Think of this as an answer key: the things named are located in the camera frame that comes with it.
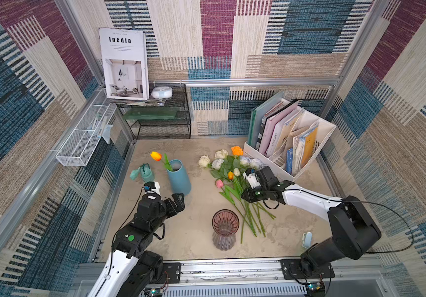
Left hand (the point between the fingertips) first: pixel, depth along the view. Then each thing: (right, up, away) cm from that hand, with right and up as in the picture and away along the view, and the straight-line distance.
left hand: (176, 197), depth 75 cm
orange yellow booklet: (+60, +25, +14) cm, 67 cm away
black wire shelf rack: (-12, +33, +45) cm, 57 cm away
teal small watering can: (-20, +8, +19) cm, 29 cm away
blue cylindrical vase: (0, +6, +7) cm, 9 cm away
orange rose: (+28, +19, +33) cm, 47 cm away
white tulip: (+27, +8, +22) cm, 36 cm away
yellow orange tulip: (+24, +7, +21) cm, 33 cm away
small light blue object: (+54, -18, +3) cm, 57 cm away
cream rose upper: (+19, +17, +31) cm, 41 cm away
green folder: (+36, +37, +14) cm, 53 cm away
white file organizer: (+51, +26, +21) cm, 61 cm away
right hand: (+29, -1, +14) cm, 32 cm away
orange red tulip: (-7, +17, -3) cm, 18 cm away
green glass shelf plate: (-16, +38, +18) cm, 45 cm away
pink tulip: (+18, +2, +21) cm, 28 cm away
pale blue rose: (+17, +12, +27) cm, 34 cm away
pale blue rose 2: (+32, +14, +28) cm, 45 cm away
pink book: (+41, +31, +12) cm, 53 cm away
